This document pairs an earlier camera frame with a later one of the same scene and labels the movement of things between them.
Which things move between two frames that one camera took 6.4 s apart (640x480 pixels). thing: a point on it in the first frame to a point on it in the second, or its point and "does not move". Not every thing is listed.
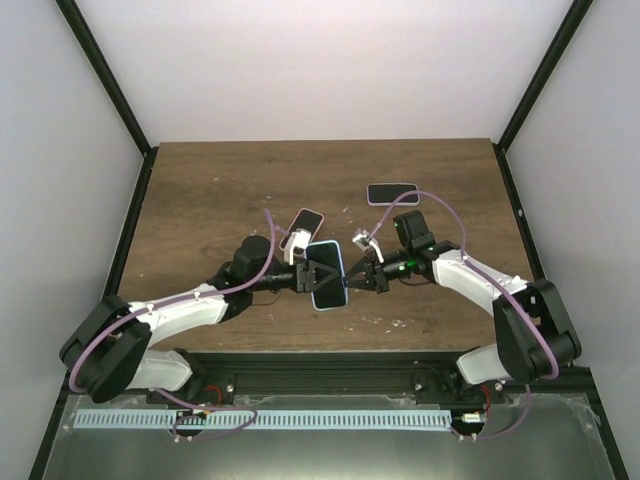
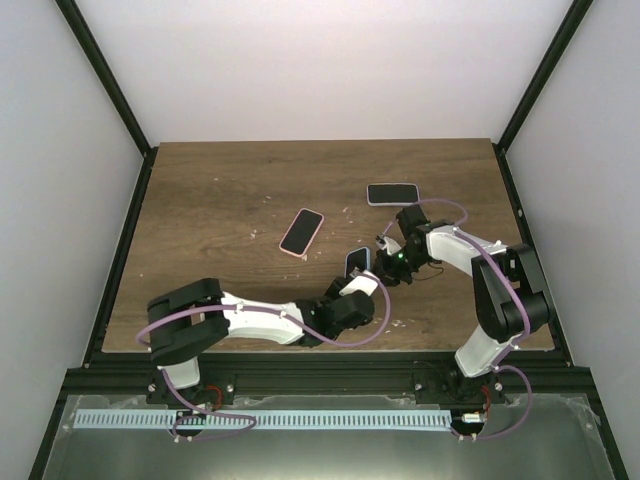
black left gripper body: (301, 286) to (334, 286)
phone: (307, 220) does not move
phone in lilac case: (385, 194) does not move
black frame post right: (564, 40) does not move
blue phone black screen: (335, 295) to (358, 257)
